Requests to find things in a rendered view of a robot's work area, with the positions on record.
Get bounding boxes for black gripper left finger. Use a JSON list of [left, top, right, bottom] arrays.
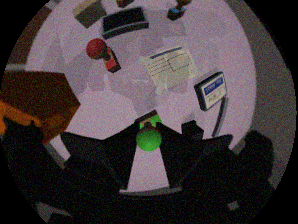
[[60, 121, 140, 190]]

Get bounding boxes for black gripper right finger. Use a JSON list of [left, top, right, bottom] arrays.
[[156, 123, 233, 189]]

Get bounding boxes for white inspection card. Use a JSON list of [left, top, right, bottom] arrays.
[[138, 41, 201, 95]]

